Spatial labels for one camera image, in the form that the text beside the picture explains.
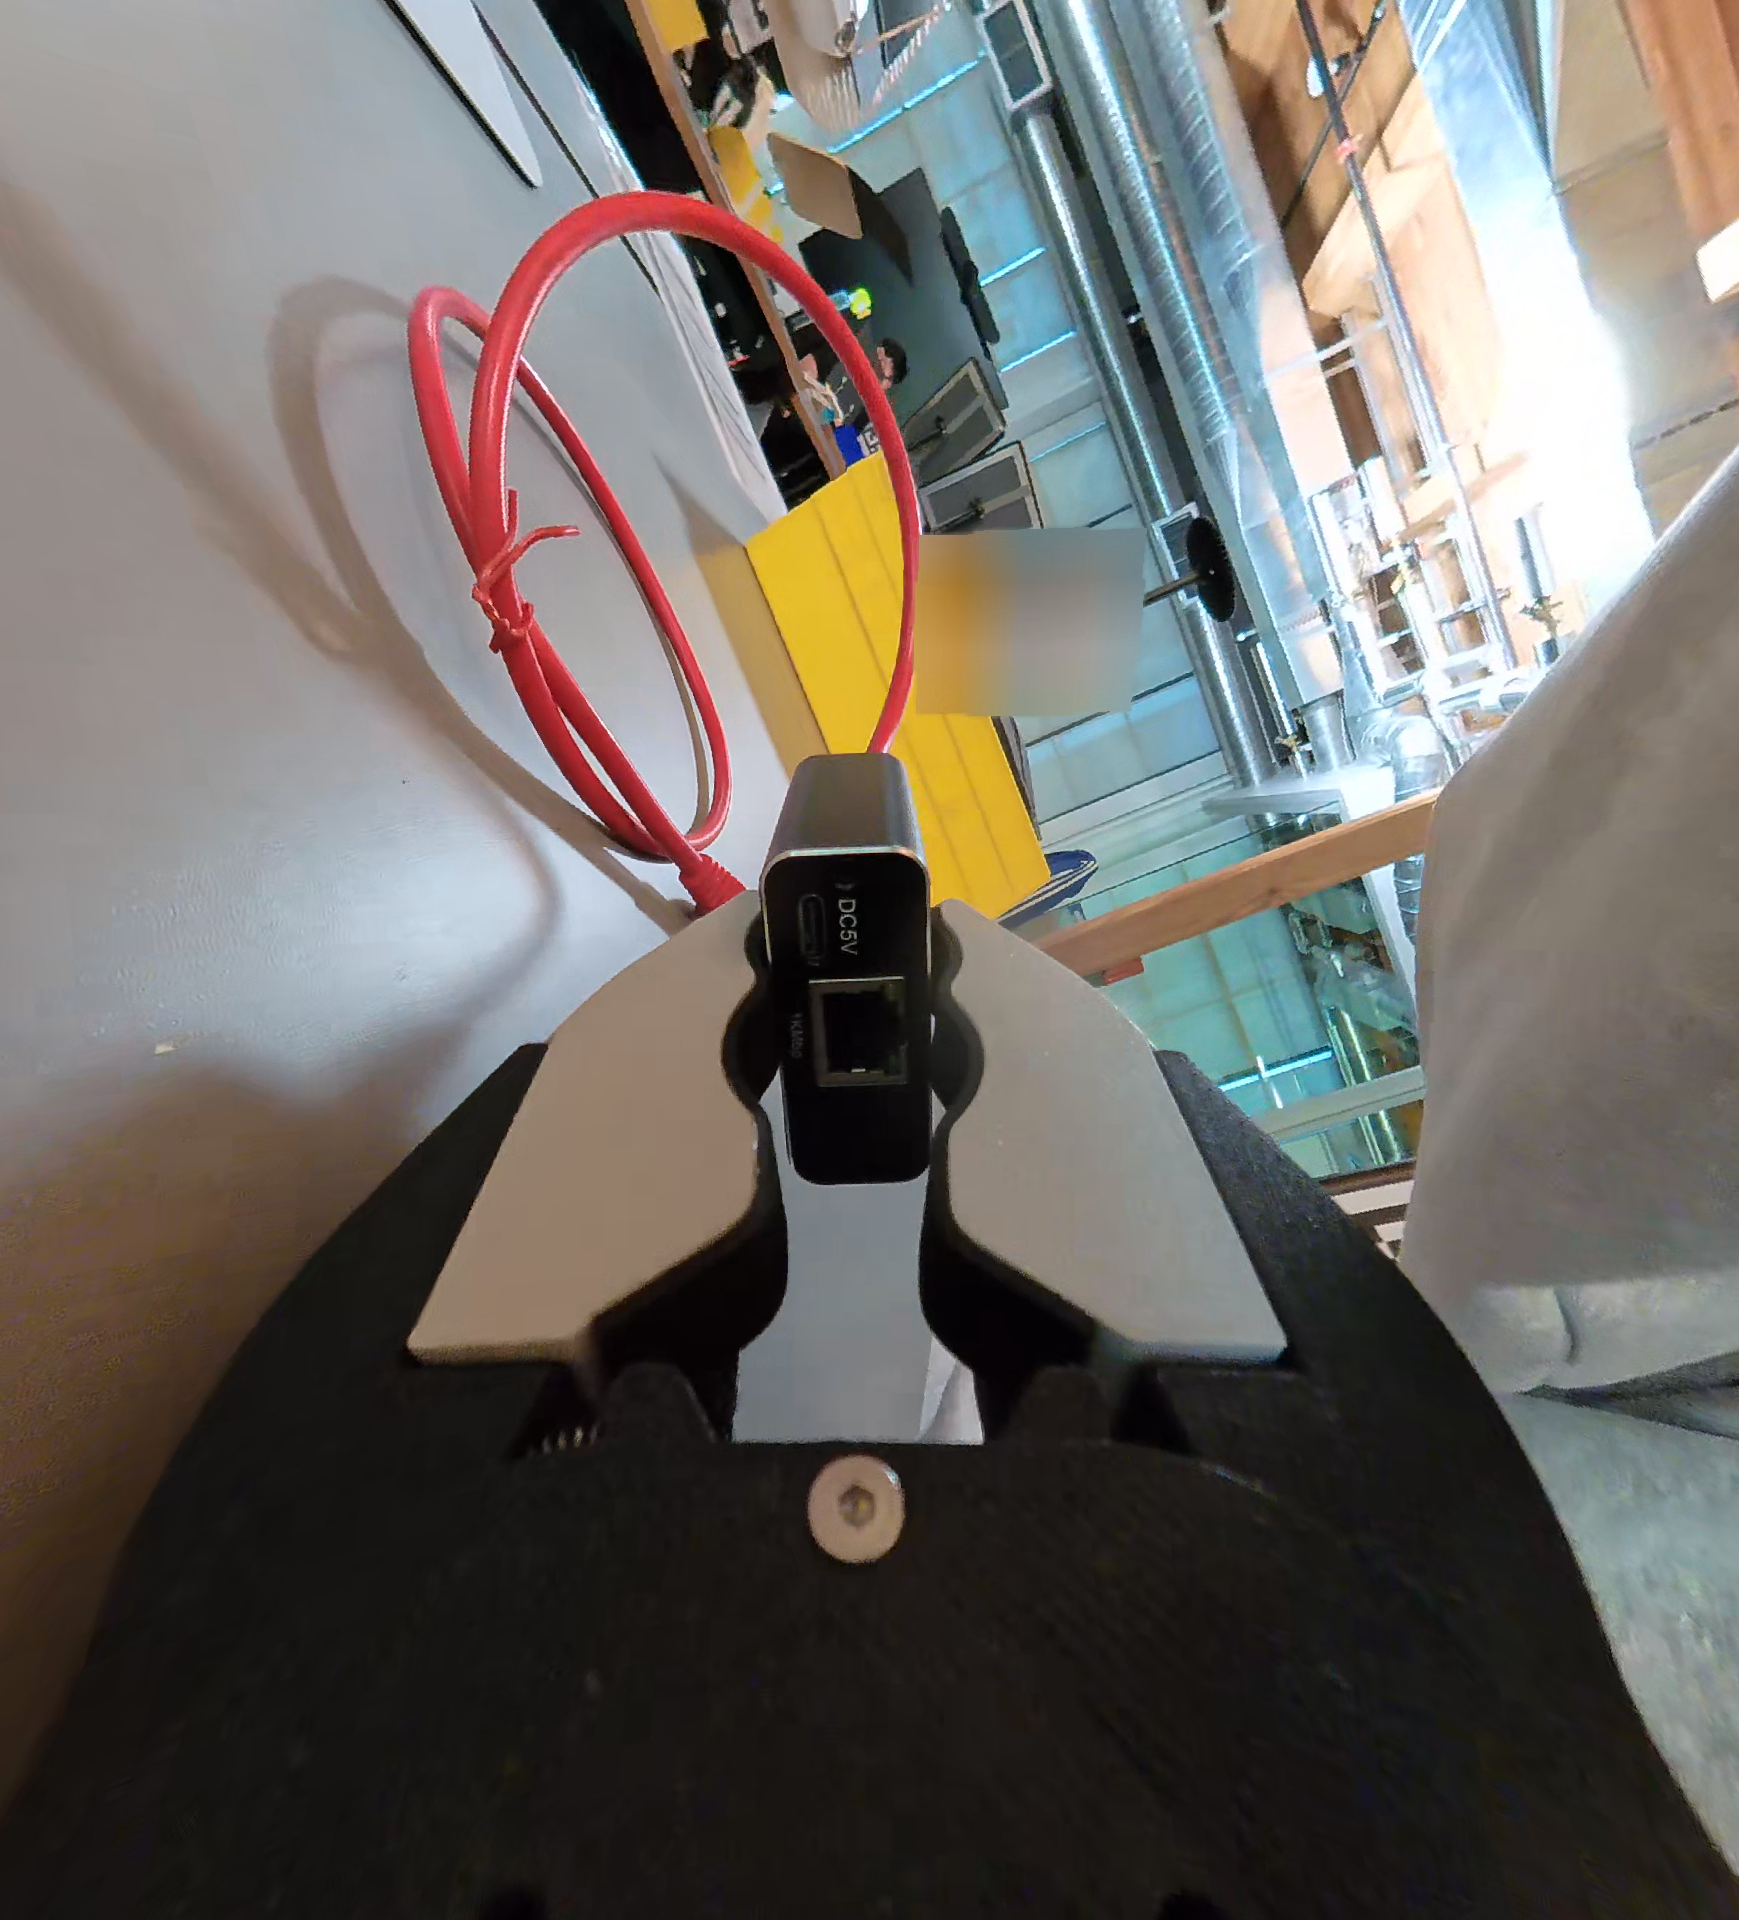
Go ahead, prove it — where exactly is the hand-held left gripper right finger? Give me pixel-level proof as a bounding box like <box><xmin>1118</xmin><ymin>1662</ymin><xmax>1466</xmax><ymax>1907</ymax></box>
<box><xmin>921</xmin><ymin>901</ymin><xmax>1290</xmax><ymax>1366</ymax></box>

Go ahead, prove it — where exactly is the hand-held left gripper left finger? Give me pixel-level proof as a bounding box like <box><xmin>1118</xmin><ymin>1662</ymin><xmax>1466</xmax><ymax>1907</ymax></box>
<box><xmin>404</xmin><ymin>908</ymin><xmax>788</xmax><ymax>1366</ymax></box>

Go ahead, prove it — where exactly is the black ethernet splitter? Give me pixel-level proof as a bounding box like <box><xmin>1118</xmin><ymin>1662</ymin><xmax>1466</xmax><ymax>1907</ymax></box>
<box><xmin>759</xmin><ymin>755</ymin><xmax>934</xmax><ymax>1187</ymax></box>

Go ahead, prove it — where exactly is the red ethernet cable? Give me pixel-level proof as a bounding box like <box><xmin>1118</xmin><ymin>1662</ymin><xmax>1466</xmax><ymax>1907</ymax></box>
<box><xmin>408</xmin><ymin>193</ymin><xmax>920</xmax><ymax>920</ymax></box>

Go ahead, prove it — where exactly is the yellow plastic bin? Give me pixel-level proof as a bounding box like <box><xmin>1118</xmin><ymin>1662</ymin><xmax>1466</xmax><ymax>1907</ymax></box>
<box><xmin>702</xmin><ymin>458</ymin><xmax>1053</xmax><ymax>920</ymax></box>

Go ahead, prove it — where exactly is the person's right forearm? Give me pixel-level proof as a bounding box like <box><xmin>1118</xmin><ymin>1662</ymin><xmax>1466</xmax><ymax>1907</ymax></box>
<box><xmin>1400</xmin><ymin>353</ymin><xmax>1739</xmax><ymax>1450</ymax></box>

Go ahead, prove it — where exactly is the grey desk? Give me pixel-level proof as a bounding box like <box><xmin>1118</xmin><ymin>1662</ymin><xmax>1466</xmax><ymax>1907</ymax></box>
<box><xmin>0</xmin><ymin>0</ymin><xmax>984</xmax><ymax>1920</ymax></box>

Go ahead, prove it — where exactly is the red twist tie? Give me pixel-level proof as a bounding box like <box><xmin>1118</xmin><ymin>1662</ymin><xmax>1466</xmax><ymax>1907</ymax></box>
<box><xmin>471</xmin><ymin>519</ymin><xmax>580</xmax><ymax>658</ymax></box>

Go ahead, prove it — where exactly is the white tablet stand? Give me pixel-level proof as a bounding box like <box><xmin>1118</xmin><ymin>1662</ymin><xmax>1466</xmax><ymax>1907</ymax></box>
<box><xmin>388</xmin><ymin>0</ymin><xmax>548</xmax><ymax>189</ymax></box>

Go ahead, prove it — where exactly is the wooden support post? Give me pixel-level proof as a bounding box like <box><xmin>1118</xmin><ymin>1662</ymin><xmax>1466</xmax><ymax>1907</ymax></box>
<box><xmin>1041</xmin><ymin>792</ymin><xmax>1441</xmax><ymax>985</ymax></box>

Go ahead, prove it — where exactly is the silver ventilation duct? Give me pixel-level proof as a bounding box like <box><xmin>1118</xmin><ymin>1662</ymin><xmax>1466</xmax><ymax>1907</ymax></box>
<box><xmin>1026</xmin><ymin>0</ymin><xmax>1268</xmax><ymax>791</ymax></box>

